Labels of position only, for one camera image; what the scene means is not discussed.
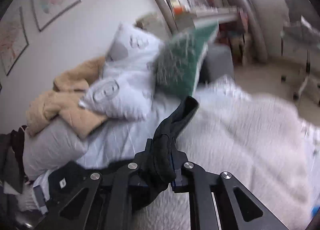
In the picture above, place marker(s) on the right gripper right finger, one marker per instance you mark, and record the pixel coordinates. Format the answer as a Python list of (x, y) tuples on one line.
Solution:
[(219, 201)]

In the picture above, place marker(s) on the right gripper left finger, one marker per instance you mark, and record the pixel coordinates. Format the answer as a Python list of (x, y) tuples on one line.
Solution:
[(106, 201)]

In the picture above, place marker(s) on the black garment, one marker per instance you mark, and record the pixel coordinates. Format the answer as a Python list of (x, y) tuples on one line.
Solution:
[(157, 169)]

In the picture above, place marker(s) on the dark clothes pile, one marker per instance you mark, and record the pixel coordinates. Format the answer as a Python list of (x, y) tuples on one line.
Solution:
[(12, 169)]

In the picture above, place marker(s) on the grey pillow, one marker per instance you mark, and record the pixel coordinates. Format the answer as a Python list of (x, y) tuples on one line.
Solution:
[(51, 148)]

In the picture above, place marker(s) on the white checked duvet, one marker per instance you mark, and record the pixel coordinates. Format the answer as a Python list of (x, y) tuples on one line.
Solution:
[(258, 138)]

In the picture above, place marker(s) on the beige fleece blanket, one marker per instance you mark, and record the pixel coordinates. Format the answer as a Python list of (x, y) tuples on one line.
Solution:
[(63, 101)]

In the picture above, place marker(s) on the white printed cushion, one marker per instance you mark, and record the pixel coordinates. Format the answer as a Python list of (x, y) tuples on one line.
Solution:
[(126, 85)]

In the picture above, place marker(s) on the green coral-pattern cushion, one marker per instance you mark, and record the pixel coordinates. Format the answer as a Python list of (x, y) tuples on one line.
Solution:
[(180, 61)]

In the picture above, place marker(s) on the framed map picture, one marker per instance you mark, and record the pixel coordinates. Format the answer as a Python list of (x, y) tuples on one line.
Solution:
[(14, 40)]

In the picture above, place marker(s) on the office chair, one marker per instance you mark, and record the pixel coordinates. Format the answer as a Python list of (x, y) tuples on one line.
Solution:
[(302, 30)]

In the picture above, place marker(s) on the white bookshelf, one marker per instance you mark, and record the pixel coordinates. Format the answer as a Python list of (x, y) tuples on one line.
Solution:
[(237, 19)]

